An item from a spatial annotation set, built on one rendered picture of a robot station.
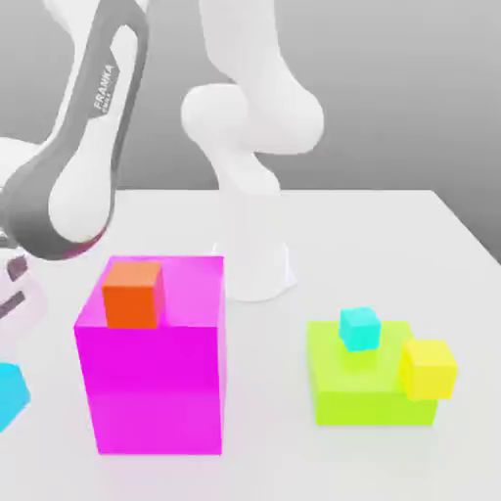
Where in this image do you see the small orange cube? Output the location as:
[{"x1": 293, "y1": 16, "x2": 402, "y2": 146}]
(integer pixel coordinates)
[{"x1": 101, "y1": 260, "x2": 166, "y2": 330}]

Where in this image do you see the small turquoise cube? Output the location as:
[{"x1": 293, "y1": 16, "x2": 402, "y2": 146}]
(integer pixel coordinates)
[{"x1": 339, "y1": 306, "x2": 383, "y2": 353}]

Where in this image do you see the small yellow cube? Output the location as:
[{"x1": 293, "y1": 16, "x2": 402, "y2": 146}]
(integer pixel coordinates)
[{"x1": 398, "y1": 338, "x2": 459, "y2": 401}]

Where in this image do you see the small sky blue cube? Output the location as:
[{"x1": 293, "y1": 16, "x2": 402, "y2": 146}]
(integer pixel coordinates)
[{"x1": 0, "y1": 362, "x2": 32, "y2": 434}]

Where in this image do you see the large magenta box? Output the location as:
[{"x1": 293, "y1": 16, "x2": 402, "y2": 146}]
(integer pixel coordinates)
[{"x1": 72, "y1": 254, "x2": 226, "y2": 457}]

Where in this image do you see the large lime green box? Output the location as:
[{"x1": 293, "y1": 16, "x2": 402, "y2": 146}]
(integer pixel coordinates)
[{"x1": 305, "y1": 320, "x2": 439, "y2": 427}]

